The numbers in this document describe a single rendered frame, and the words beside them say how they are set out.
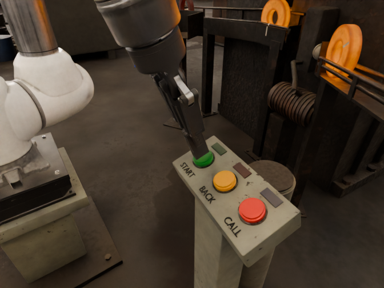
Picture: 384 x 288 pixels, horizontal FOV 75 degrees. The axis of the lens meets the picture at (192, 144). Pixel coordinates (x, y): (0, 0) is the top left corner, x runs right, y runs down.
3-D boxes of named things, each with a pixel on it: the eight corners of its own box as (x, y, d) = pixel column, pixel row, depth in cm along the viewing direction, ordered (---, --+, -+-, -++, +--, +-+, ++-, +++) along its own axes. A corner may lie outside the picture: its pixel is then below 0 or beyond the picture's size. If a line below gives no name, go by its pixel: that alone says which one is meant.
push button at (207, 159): (207, 151, 52) (205, 145, 51) (218, 161, 49) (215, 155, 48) (191, 161, 51) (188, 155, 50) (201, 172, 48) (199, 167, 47)
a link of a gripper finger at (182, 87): (171, 58, 35) (189, 68, 31) (184, 89, 38) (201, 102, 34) (157, 66, 34) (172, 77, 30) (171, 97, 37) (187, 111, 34)
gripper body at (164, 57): (189, 26, 30) (209, 90, 36) (162, 17, 36) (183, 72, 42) (135, 55, 29) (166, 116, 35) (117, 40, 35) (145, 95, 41)
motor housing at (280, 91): (268, 171, 138) (290, 77, 107) (300, 197, 122) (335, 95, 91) (250, 179, 133) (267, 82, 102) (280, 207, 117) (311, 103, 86)
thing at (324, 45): (335, 75, 87) (345, 42, 82) (336, 75, 87) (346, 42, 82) (314, 74, 88) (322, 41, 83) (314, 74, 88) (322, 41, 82)
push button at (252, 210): (254, 198, 41) (253, 192, 40) (271, 215, 38) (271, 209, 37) (235, 212, 40) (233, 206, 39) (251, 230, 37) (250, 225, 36)
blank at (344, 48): (334, 84, 84) (323, 83, 84) (336, 38, 84) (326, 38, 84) (361, 70, 68) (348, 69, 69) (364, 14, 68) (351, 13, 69)
